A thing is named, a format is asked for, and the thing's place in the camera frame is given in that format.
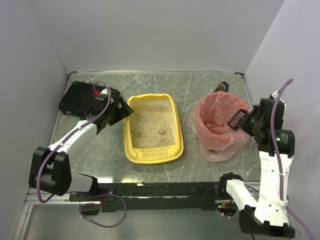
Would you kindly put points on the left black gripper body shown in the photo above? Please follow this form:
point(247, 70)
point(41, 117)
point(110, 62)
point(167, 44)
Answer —
point(119, 107)

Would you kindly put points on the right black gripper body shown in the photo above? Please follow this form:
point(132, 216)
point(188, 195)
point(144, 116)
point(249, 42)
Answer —
point(247, 121)

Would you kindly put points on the black litter scoop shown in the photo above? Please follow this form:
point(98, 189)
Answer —
point(240, 116)

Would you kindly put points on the yellow litter box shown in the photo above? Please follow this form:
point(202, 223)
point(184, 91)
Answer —
point(156, 155)

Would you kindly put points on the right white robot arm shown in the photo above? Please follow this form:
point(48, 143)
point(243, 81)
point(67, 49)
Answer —
point(266, 215)

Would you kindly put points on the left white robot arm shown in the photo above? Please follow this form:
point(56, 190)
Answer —
point(50, 170)

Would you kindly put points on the black flat box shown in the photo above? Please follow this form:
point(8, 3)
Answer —
point(78, 98)

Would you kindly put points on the cat litter pellets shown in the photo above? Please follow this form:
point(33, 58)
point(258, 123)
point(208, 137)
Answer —
point(151, 126)

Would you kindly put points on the red basket with bag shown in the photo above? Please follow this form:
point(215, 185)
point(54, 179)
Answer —
point(209, 122)

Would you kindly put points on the black metronome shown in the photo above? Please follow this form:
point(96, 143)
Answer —
point(222, 87)

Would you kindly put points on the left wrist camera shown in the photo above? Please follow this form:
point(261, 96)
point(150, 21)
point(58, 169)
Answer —
point(104, 91)

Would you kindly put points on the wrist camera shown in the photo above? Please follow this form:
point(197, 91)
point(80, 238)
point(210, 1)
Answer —
point(275, 95)
point(104, 91)

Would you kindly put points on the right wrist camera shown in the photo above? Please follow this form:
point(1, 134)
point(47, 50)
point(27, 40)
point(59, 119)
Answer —
point(275, 95)

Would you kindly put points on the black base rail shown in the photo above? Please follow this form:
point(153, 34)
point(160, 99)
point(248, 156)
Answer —
point(155, 196)

